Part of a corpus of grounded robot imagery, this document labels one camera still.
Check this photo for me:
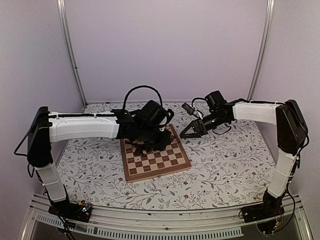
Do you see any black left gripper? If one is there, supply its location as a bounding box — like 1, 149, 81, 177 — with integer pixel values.
139, 126, 173, 150

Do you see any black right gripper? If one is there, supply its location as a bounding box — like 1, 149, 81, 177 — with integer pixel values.
180, 111, 228, 139

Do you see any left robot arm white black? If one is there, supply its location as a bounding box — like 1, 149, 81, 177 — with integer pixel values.
23, 100, 174, 222

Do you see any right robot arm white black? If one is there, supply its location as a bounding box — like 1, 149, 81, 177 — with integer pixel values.
180, 90, 309, 222

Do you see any pile of dark chess pieces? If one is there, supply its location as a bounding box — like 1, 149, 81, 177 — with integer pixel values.
125, 140, 158, 157

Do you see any wooden chess board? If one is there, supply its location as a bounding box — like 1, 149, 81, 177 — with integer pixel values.
120, 124, 191, 183

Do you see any floral patterned table mat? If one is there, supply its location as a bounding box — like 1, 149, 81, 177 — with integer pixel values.
57, 102, 276, 210

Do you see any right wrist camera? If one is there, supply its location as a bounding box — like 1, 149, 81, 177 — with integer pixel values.
181, 102, 203, 119

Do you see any black looped cable left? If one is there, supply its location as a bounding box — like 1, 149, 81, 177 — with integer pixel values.
123, 85, 163, 111

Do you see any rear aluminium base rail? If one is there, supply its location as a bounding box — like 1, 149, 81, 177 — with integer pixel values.
84, 99, 248, 105

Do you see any front aluminium slotted rail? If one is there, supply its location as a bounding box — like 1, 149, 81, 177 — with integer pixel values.
21, 194, 315, 240

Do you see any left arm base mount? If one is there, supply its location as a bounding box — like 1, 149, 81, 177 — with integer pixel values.
48, 199, 93, 223

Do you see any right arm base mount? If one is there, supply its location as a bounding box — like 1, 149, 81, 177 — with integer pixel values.
238, 198, 285, 235

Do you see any right aluminium frame post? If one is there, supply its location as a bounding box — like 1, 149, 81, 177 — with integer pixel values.
247, 0, 275, 101

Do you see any aluminium frame post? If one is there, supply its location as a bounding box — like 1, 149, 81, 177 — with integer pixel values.
56, 0, 88, 107
247, 0, 275, 101

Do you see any left aluminium frame post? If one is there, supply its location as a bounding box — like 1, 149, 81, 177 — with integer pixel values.
56, 0, 88, 107

